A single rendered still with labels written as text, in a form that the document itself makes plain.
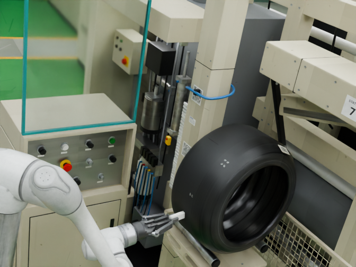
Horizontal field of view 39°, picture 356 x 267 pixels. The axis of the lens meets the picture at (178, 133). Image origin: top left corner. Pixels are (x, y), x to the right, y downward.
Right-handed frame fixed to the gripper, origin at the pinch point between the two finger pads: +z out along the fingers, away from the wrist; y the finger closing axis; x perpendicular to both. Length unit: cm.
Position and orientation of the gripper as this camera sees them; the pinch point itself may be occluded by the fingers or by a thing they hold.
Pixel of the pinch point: (176, 216)
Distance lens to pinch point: 214.0
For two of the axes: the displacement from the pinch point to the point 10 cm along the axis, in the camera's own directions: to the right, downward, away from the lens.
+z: 8.6, -2.3, 4.6
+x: -0.4, 8.6, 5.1
